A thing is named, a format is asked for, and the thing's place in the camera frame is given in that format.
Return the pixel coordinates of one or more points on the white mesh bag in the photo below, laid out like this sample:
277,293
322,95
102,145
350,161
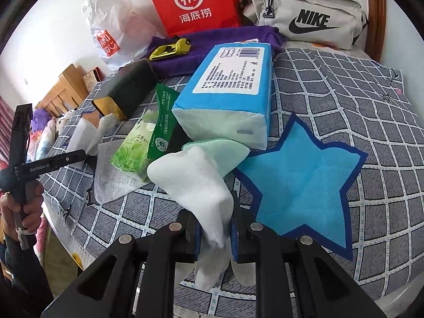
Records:
109,179

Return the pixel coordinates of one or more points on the light green cloth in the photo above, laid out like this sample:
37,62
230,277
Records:
232,155

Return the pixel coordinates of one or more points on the purple plush toy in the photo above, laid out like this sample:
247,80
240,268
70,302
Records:
39,119

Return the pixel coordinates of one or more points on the dark green wipes packet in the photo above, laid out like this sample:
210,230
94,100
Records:
164,122

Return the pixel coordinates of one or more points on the red paper bag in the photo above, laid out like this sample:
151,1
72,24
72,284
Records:
159,0

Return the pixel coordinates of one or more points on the brown flat pouch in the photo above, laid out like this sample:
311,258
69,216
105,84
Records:
91,116

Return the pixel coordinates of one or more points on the small white cloth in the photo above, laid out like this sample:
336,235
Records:
106,126

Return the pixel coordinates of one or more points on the light green tissue pack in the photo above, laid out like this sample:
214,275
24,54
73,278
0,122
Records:
129,155

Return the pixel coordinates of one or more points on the wooden furniture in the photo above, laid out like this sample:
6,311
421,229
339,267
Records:
66,89

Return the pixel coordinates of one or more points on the white plastic bag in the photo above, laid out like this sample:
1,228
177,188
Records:
109,23

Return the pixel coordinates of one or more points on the wooden headboard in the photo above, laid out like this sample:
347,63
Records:
377,13

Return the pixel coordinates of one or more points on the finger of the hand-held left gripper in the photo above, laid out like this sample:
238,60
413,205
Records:
76,156

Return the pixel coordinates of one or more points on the person's left forearm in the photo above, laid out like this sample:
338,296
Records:
23,271

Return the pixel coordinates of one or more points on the person's left hand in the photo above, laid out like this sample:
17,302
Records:
34,205

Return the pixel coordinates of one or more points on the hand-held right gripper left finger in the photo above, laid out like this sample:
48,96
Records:
198,243

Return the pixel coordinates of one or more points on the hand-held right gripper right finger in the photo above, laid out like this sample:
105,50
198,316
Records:
235,245

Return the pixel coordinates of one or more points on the pile of colourful clothes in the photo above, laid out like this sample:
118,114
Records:
46,142

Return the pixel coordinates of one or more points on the grey waist bag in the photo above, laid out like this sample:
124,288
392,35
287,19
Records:
331,6

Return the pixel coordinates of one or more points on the white foam block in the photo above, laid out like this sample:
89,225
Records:
78,135

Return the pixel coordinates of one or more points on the black box with gold end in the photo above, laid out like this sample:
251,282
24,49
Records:
132,86

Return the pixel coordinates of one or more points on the blue tissue pack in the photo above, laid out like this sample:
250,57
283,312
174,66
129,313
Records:
225,106

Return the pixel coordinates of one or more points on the grey checked bed sheet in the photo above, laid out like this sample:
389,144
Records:
364,106

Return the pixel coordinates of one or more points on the blue star mat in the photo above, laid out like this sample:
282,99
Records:
298,179

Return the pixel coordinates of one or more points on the purple tray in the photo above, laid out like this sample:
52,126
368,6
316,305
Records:
212,39

